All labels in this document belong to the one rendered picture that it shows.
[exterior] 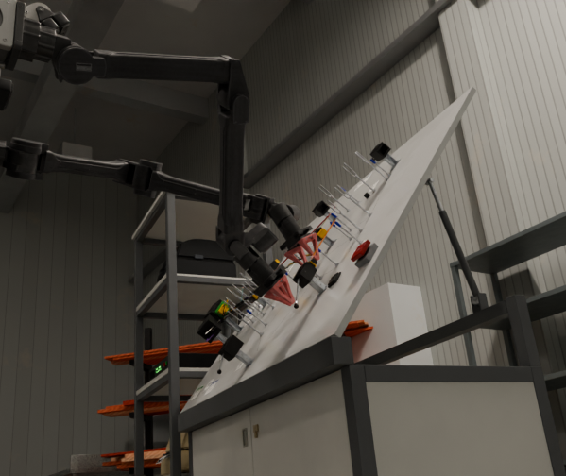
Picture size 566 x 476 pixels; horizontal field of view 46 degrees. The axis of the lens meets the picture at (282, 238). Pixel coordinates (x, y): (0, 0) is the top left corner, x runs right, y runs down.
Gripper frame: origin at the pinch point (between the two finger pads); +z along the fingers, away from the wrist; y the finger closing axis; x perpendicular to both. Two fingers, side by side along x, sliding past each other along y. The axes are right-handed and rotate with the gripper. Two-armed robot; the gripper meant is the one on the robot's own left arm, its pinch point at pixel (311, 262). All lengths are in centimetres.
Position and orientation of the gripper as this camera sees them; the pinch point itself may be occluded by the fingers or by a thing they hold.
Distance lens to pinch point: 194.7
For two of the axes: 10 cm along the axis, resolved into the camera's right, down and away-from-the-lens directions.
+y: -5.2, 4.9, 7.0
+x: -6.6, 2.8, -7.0
